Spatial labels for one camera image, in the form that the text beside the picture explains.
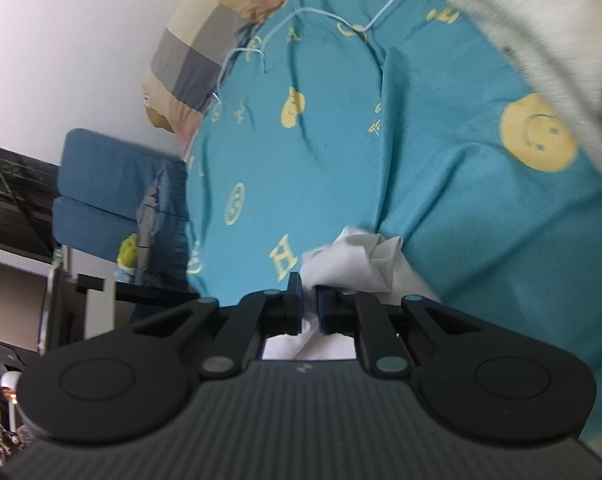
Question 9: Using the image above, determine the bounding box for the white t-shirt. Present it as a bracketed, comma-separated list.
[263, 226, 438, 361]

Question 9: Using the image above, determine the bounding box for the yellow green plush toy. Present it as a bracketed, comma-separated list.
[114, 234, 138, 283]

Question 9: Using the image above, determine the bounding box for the grey cloth on cushion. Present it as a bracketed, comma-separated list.
[135, 169, 164, 285]

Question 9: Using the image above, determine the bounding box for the teal patterned bed sheet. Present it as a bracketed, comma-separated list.
[186, 0, 602, 454]

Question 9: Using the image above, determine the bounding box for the checkered beige grey pillow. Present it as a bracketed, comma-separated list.
[142, 0, 288, 148]

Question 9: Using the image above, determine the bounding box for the green cartoon fleece blanket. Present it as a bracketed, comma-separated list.
[447, 0, 602, 175]

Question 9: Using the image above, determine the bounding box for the white bed frame rail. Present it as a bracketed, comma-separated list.
[36, 245, 130, 356]

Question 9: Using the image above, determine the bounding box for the white charging cable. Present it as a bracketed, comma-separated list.
[207, 0, 402, 111]

